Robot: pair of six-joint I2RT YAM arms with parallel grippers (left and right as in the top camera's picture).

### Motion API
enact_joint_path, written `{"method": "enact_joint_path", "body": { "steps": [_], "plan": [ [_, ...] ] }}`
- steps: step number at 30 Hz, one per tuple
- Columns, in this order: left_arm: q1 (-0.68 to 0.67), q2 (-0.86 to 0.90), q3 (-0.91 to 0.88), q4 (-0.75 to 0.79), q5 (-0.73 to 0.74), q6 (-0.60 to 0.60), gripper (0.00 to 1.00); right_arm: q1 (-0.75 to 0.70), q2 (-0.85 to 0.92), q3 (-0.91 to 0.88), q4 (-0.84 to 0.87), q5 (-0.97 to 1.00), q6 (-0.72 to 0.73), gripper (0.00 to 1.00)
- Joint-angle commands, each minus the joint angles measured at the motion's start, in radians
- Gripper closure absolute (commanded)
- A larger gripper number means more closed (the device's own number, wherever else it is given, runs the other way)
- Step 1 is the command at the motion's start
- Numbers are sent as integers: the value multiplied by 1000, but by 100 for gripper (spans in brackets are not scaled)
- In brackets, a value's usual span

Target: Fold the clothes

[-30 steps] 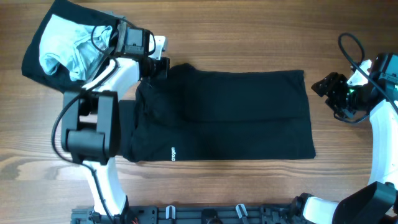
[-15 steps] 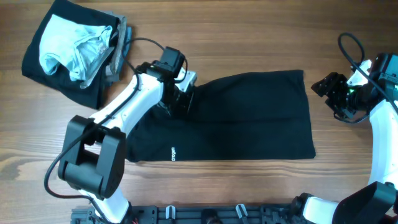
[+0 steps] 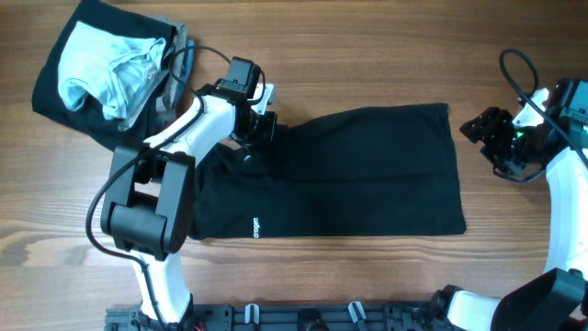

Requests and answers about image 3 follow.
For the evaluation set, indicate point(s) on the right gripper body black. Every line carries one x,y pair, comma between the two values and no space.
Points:
505,145

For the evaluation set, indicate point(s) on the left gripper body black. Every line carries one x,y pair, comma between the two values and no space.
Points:
260,128

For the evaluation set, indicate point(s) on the black t-shirt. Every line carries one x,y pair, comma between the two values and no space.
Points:
379,171

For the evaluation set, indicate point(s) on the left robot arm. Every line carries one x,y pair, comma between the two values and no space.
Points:
148,199

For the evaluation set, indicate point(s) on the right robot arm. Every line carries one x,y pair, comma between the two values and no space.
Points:
550,130

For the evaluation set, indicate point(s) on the grey folded garment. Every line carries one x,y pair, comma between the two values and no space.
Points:
157,81

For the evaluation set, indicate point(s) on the light blue crumpled garment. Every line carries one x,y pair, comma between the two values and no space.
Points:
117,71

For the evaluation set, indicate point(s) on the folded black garment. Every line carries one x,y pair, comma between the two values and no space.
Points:
89,119

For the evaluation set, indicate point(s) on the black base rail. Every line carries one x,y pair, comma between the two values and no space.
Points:
393,316

